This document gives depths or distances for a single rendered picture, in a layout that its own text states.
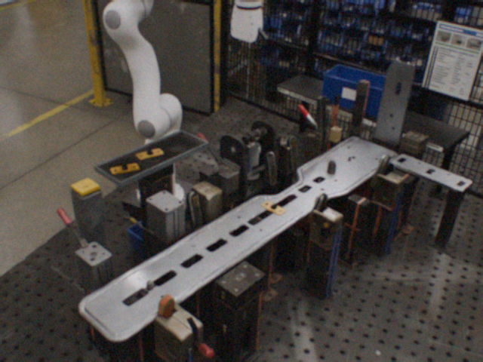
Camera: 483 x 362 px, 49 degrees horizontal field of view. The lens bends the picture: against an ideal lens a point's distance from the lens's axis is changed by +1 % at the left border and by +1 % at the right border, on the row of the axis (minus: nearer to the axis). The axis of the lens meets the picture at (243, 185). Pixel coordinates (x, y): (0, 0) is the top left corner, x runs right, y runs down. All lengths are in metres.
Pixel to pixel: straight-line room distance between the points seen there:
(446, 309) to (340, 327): 0.39
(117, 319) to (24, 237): 2.06
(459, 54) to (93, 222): 1.59
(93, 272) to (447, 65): 1.66
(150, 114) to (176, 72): 2.49
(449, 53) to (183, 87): 2.51
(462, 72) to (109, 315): 1.70
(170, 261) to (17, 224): 2.09
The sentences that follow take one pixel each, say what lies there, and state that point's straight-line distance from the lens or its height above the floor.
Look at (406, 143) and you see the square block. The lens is 2.25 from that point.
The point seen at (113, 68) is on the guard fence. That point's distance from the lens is 4.76.
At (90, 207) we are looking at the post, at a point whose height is 1.10.
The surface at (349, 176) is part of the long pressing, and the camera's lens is 2.01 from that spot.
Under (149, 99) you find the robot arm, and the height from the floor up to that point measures 1.25.
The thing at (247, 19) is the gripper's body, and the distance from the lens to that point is 1.73.
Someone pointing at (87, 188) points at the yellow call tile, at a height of 1.16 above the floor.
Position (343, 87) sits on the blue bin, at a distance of 2.46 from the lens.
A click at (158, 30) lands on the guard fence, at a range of 4.35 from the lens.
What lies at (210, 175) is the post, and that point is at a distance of 1.76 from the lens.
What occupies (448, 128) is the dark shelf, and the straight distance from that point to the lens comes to 2.45.
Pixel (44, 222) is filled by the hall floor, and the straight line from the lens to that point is 3.52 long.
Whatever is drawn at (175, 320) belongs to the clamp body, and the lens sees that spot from 1.32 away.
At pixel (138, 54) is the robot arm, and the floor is 1.41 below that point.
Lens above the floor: 2.03
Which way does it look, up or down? 33 degrees down
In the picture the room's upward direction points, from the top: 3 degrees clockwise
